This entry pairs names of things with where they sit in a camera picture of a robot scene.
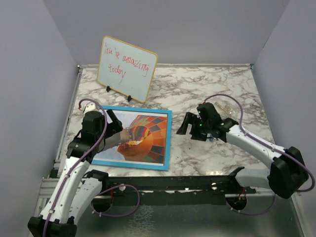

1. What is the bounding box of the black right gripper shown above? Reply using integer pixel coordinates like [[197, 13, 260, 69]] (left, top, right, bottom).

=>
[[176, 112, 211, 141]]

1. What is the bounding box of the blue picture frame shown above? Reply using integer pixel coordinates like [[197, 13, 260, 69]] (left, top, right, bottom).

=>
[[92, 106, 172, 171]]

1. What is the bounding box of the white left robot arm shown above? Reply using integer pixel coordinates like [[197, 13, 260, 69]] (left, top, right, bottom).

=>
[[28, 109, 123, 237]]

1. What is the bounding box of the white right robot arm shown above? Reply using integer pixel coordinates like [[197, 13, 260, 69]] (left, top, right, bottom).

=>
[[177, 103, 309, 199]]

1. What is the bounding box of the clear bag of hardware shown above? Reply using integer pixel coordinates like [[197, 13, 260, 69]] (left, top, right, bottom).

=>
[[214, 102, 236, 117]]

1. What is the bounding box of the black whiteboard stand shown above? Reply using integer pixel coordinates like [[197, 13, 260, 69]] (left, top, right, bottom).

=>
[[106, 86, 132, 102]]

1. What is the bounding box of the white dry-erase board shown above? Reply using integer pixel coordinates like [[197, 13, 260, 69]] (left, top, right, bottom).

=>
[[97, 36, 158, 103]]

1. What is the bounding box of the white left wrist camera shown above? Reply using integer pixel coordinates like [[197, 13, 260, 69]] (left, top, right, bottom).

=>
[[83, 102, 98, 114]]

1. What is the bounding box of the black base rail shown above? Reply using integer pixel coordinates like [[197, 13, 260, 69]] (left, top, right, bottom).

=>
[[49, 166, 257, 206]]

